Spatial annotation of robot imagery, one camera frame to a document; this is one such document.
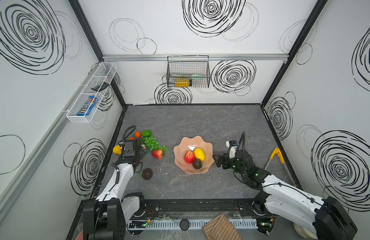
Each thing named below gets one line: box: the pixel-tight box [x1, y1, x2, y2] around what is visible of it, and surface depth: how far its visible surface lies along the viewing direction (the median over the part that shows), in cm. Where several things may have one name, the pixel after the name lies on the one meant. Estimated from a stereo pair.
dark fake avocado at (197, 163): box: [192, 158, 203, 170], surface depth 84 cm
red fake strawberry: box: [151, 149, 163, 160], surface depth 91 cm
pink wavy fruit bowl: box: [173, 135, 215, 174], surface depth 91 cm
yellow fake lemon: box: [194, 147, 206, 162], surface depth 90 cm
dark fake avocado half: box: [140, 168, 153, 180], surface depth 82 cm
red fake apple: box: [184, 150, 196, 164], surface depth 87 cm
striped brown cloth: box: [202, 213, 243, 240], surface depth 69 cm
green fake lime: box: [141, 130, 152, 137], surface depth 102 cm
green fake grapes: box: [142, 135, 169, 155], surface depth 95 cm
